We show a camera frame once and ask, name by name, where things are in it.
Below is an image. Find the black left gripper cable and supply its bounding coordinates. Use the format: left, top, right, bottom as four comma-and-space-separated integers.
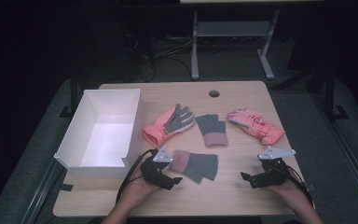
115, 148, 159, 204

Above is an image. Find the grey metal stand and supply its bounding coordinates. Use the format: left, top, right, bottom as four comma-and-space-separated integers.
190, 8, 282, 81

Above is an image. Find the bundle of floor cables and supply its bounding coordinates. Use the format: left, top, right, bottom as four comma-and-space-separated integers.
124, 31, 194, 83

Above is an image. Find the black stand leg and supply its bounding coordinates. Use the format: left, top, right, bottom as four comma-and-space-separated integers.
58, 69, 79, 119
306, 62, 351, 121

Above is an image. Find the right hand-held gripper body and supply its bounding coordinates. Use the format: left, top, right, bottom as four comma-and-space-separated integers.
249, 146, 296, 189

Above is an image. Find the pink padded ski glove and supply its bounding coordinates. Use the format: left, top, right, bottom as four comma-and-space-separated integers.
227, 107, 286, 147

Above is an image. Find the person's right hand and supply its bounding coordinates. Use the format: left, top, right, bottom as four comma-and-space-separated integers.
266, 177, 310, 207

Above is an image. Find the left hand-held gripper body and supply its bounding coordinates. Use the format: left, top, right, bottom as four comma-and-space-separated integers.
140, 145, 175, 191

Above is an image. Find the pink glove with grey palm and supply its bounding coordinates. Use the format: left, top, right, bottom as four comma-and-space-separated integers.
142, 103, 196, 148

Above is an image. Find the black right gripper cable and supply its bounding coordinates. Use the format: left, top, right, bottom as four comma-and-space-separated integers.
285, 164, 315, 209

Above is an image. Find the person's left hand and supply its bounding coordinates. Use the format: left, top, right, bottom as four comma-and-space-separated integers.
120, 163, 161, 206

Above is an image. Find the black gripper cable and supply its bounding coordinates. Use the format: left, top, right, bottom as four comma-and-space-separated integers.
115, 148, 159, 204
285, 164, 315, 209

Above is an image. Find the white storage box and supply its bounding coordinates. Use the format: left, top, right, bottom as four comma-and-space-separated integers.
53, 88, 146, 180

